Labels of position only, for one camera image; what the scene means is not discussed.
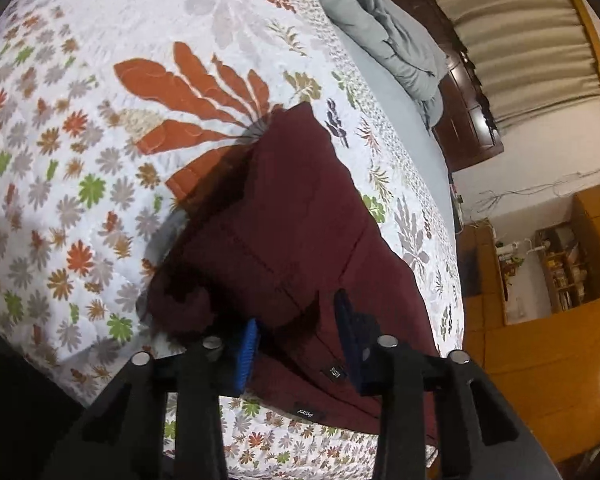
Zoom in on floral quilted bedspread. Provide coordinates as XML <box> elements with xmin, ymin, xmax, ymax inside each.
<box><xmin>0</xmin><ymin>0</ymin><xmax>466</xmax><ymax>480</ymax></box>

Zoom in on light blue bed sheet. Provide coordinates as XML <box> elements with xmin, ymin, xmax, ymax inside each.
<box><xmin>330</xmin><ymin>25</ymin><xmax>461</xmax><ymax>241</ymax></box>

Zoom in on grey comforter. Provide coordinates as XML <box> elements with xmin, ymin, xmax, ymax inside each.
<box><xmin>285</xmin><ymin>0</ymin><xmax>451</xmax><ymax>128</ymax></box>

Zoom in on dark wooden headboard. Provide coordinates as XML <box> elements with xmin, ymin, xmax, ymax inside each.
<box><xmin>367</xmin><ymin>0</ymin><xmax>506</xmax><ymax>173</ymax></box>

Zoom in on beige curtain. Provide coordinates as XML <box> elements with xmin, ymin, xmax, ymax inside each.
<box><xmin>415</xmin><ymin>0</ymin><xmax>600</xmax><ymax>131</ymax></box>

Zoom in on wooden framed window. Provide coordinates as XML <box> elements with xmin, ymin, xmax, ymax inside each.
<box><xmin>555</xmin><ymin>0</ymin><xmax>600</xmax><ymax>106</ymax></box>

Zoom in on white wall cables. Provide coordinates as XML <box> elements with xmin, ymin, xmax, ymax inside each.
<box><xmin>475</xmin><ymin>170</ymin><xmax>600</xmax><ymax>213</ymax></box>

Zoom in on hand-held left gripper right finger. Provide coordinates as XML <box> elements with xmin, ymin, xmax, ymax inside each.
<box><xmin>332</xmin><ymin>287</ymin><xmax>568</xmax><ymax>480</ymax></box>

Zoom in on maroon pants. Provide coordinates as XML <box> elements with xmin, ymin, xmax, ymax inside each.
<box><xmin>145</xmin><ymin>101</ymin><xmax>441</xmax><ymax>448</ymax></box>

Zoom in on wooden desk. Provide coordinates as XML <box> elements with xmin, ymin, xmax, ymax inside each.
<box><xmin>457</xmin><ymin>220</ymin><xmax>600</xmax><ymax>463</ymax></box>

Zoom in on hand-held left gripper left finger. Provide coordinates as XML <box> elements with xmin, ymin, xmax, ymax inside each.
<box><xmin>40</xmin><ymin>317</ymin><xmax>261</xmax><ymax>480</ymax></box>

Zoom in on wooden bookshelf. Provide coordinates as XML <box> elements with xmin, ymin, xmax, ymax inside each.
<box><xmin>535</xmin><ymin>185</ymin><xmax>600</xmax><ymax>313</ymax></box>

